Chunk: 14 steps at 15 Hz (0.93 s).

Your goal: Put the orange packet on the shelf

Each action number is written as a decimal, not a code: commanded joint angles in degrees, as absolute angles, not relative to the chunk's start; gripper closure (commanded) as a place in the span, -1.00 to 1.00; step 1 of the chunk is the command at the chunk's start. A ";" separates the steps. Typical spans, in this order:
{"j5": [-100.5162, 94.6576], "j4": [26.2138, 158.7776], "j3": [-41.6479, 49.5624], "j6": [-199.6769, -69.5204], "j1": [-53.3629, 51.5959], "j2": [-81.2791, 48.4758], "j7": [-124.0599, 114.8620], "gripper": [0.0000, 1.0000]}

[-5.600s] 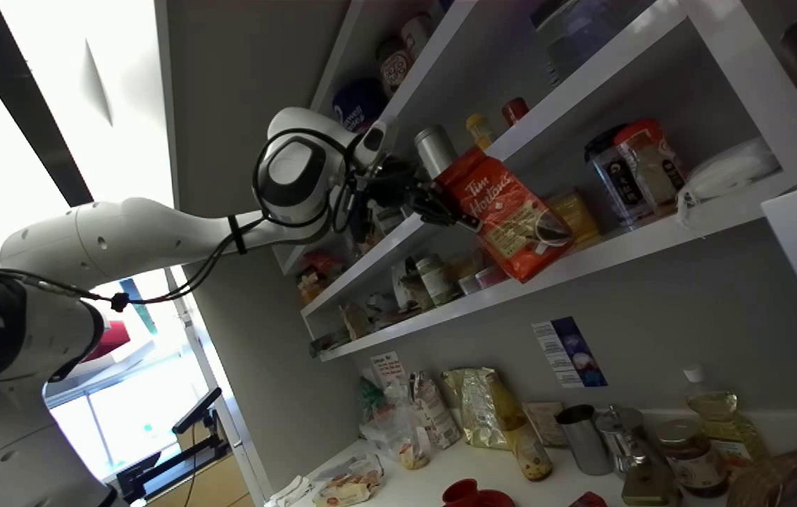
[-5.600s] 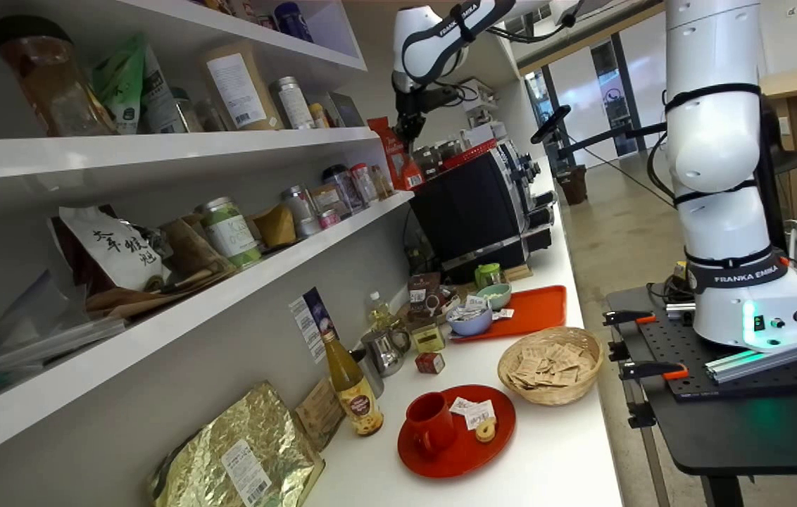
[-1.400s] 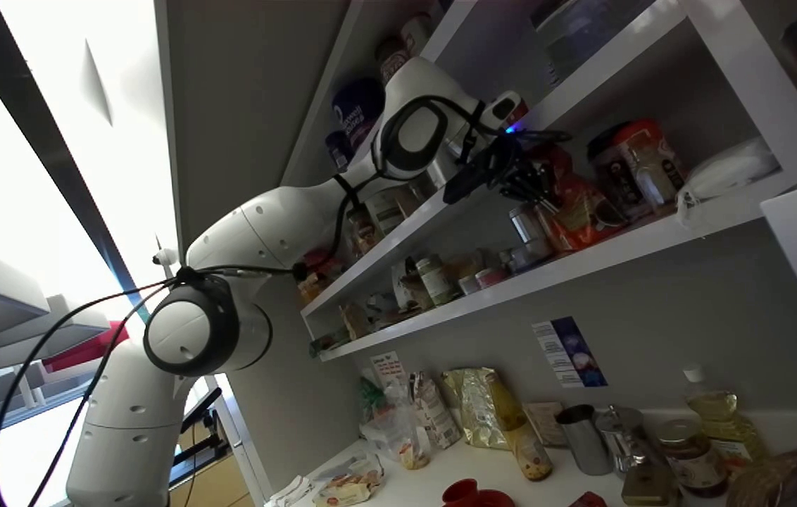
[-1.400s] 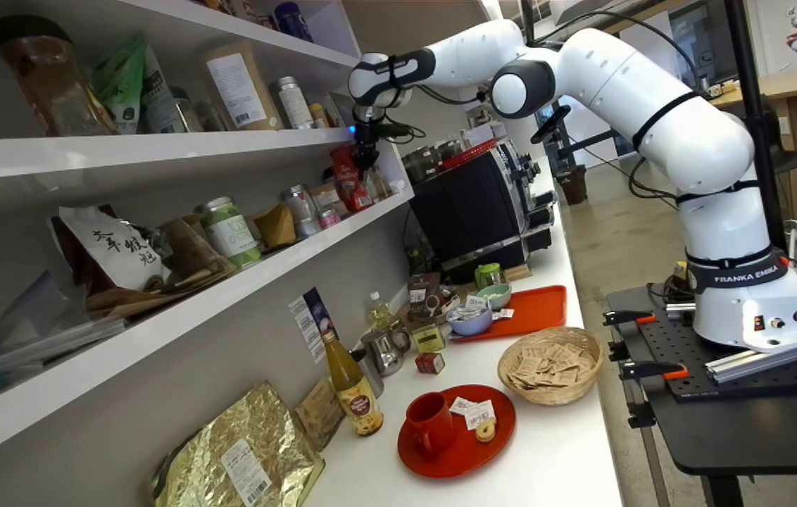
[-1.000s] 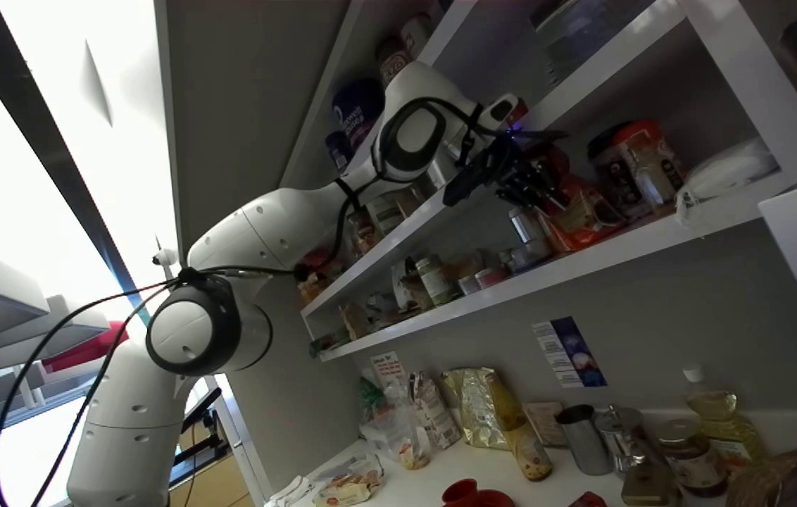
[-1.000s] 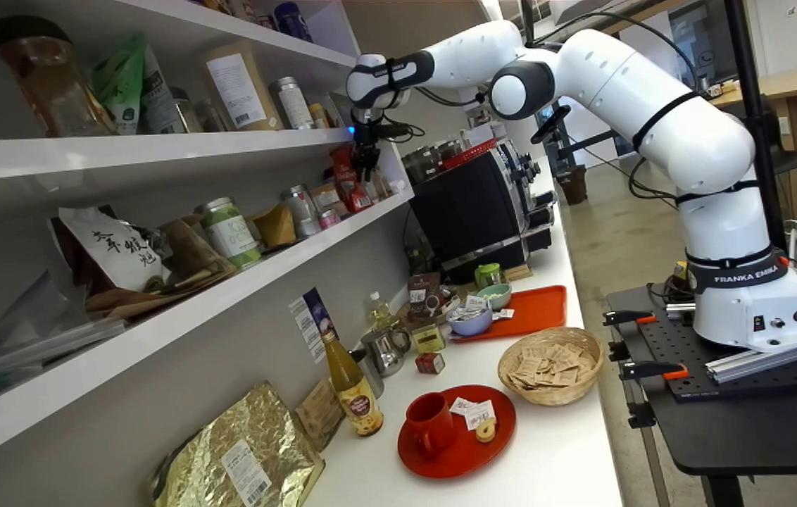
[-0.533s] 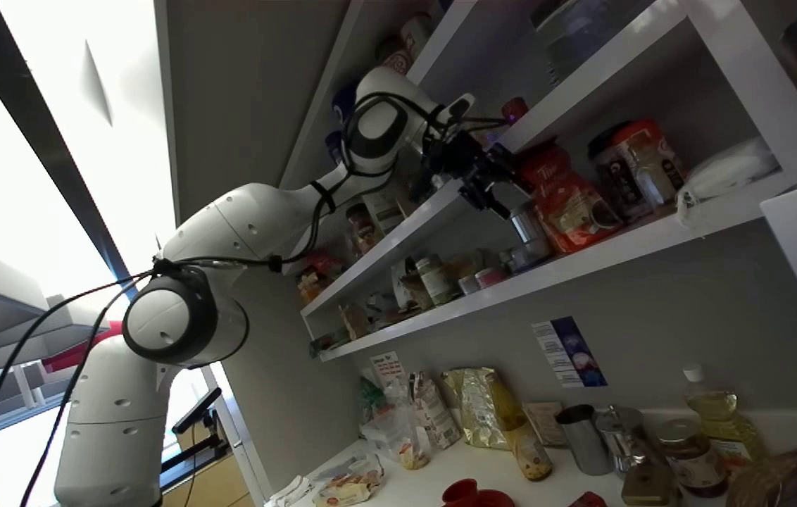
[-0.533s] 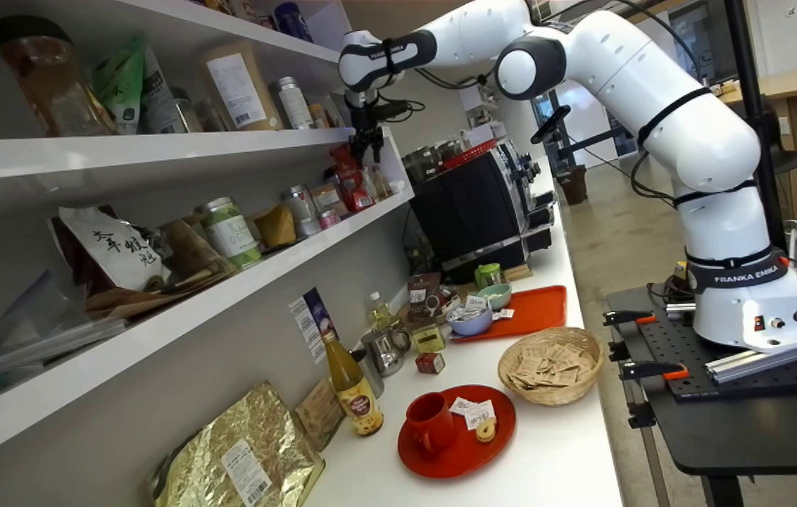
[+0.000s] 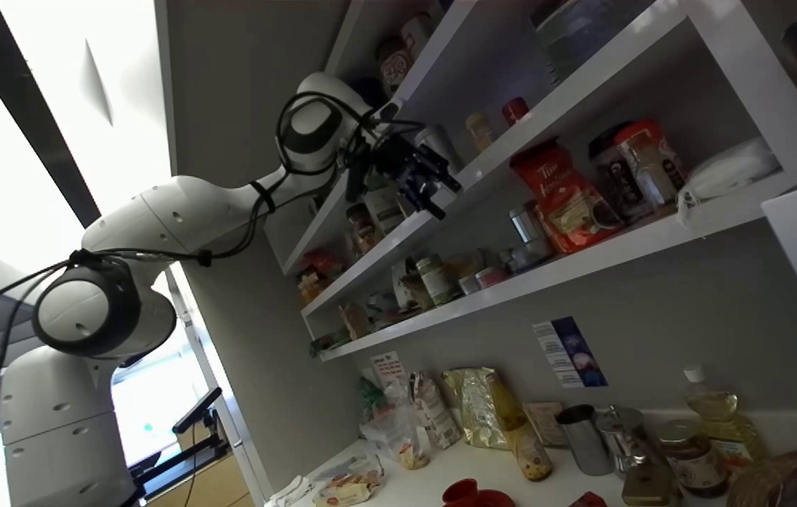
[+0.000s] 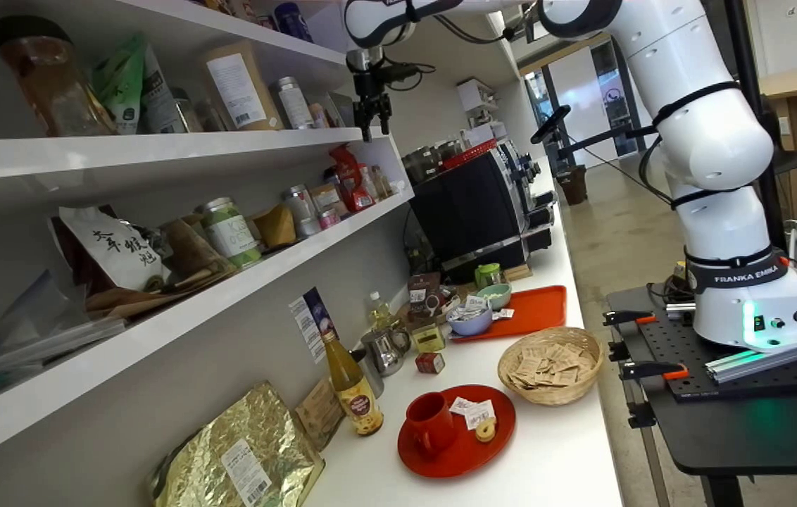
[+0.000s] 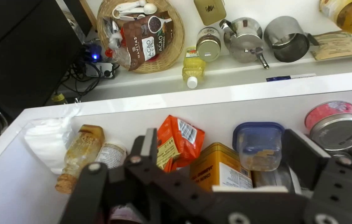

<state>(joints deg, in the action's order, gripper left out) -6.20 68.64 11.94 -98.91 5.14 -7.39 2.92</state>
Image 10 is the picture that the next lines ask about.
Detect brown bag white label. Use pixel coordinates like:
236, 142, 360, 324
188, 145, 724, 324
197, 39, 286, 134

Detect dark blue container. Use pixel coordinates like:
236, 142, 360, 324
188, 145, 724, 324
267, 0, 315, 44

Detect small brown packet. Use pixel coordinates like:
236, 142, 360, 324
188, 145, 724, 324
294, 377, 350, 452

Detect amber liquid bottle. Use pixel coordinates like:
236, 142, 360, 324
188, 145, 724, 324
315, 315, 386, 439

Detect beige crackers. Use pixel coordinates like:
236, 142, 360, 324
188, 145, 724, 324
508, 341, 597, 396

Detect gold foil bag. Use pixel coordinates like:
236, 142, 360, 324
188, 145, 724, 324
150, 380, 326, 507

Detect pink label tin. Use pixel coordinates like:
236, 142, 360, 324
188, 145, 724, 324
310, 182, 348, 232

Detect yellow gold container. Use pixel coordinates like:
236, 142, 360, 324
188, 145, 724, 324
255, 204, 300, 253

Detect green cup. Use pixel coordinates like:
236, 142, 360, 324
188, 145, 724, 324
473, 260, 509, 291

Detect white packet black writing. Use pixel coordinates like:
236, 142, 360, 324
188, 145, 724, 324
57, 204, 176, 294

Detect yellow oil bottle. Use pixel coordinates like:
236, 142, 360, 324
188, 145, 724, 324
363, 287, 401, 338

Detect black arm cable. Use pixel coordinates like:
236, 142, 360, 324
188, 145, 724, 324
638, 79, 774, 211

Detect red cup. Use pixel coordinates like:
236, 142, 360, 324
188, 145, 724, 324
404, 389, 469, 459

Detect red plate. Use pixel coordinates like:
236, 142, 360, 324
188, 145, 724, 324
395, 384, 522, 483

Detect blue white card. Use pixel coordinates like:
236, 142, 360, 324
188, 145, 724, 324
287, 286, 342, 366

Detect small white sachet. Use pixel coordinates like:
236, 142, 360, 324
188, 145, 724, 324
449, 396, 500, 446

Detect wicker basket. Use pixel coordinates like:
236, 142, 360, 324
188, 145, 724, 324
497, 324, 608, 408

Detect dark spread jar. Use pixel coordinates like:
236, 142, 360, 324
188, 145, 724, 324
405, 272, 445, 328

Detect silver white canister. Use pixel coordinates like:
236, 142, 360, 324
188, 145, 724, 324
273, 73, 319, 134

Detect white label jar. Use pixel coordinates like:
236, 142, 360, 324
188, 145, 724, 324
197, 196, 264, 272

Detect black robot table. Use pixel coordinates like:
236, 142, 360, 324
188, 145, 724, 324
604, 279, 797, 507

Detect white wall shelf unit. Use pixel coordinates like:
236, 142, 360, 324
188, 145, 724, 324
0, 0, 418, 476

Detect green foil packet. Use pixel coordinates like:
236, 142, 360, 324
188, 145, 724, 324
91, 38, 186, 135

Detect glass jar brown contents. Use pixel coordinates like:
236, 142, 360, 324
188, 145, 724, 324
0, 14, 118, 138

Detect black waste bin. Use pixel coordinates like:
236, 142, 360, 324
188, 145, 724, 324
560, 163, 593, 210

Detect small yellow box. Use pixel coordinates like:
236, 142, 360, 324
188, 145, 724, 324
411, 324, 449, 356

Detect orange tray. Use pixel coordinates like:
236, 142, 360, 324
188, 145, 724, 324
456, 286, 569, 345

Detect orange handled clamp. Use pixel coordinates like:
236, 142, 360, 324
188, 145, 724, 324
618, 359, 695, 396
604, 305, 666, 334

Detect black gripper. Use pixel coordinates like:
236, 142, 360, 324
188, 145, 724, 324
348, 48, 401, 145

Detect silver lidded jar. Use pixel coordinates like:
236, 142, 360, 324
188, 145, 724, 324
283, 184, 324, 241

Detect clear plastic bags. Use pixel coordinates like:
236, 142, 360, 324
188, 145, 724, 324
0, 267, 131, 403

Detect blue bowl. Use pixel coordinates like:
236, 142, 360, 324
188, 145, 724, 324
445, 301, 497, 341

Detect wooden utensils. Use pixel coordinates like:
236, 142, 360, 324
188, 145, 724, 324
84, 267, 222, 318

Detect grey lidded jar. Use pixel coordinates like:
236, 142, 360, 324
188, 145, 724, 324
363, 322, 415, 380

